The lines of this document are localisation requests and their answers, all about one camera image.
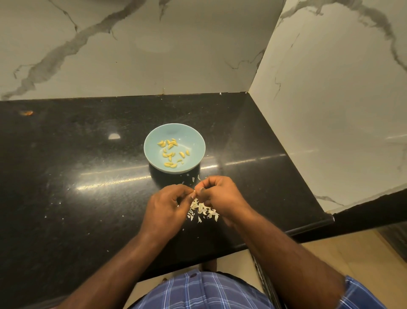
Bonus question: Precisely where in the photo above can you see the person's right hand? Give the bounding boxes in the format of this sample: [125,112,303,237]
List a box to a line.
[193,176,253,225]

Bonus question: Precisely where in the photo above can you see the person's left hand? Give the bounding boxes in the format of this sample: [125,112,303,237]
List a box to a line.
[140,184,195,246]

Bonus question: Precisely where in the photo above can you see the pile of garlic skins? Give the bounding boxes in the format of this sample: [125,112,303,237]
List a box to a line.
[186,177,220,224]

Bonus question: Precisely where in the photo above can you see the light blue bowl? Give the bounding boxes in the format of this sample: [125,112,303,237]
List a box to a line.
[144,123,207,174]

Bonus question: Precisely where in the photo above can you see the cluster of peeled garlic cloves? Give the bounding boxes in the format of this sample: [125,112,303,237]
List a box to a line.
[157,139,192,169]

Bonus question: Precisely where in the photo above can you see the person's left forearm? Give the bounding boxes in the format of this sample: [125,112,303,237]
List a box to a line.
[57,230,161,309]

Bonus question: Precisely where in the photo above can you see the person's right forearm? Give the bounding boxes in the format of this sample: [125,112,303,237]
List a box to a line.
[234,208,347,309]

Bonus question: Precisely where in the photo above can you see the blue plaid shirt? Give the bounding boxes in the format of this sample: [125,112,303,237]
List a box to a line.
[134,270,386,309]

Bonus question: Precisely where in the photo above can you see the black cabinet trim strip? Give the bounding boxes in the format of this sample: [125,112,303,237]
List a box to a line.
[252,255,281,309]

